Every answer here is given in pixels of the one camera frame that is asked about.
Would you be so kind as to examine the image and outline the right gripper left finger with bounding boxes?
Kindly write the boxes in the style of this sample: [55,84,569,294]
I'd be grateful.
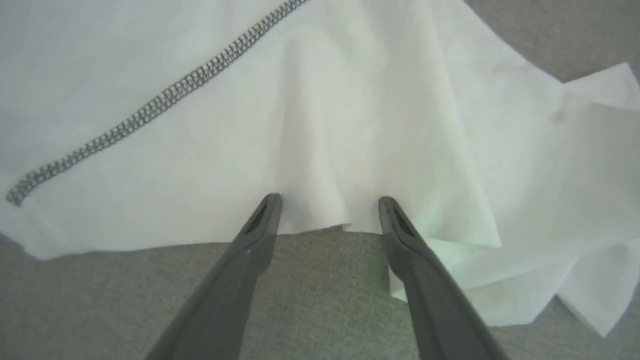
[144,193,284,360]

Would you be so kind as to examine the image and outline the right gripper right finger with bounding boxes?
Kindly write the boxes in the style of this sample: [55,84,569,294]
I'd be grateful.
[378,196,512,360]

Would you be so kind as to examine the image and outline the white t-shirt with grey stitching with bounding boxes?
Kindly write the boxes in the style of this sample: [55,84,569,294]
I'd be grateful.
[0,0,640,339]

